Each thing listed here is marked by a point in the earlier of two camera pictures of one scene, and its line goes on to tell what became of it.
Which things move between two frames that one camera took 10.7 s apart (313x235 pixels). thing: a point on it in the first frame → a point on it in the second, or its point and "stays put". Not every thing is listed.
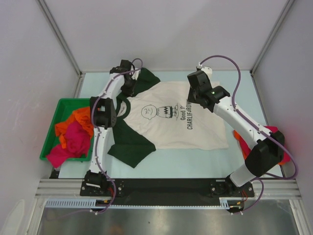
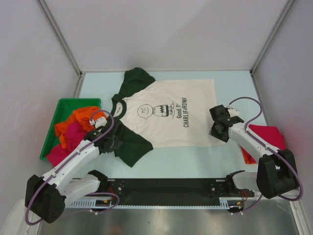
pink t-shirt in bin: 78,143 stays put
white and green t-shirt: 159,115 stays put
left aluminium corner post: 64,40 stays put
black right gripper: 190,98 → 213,132
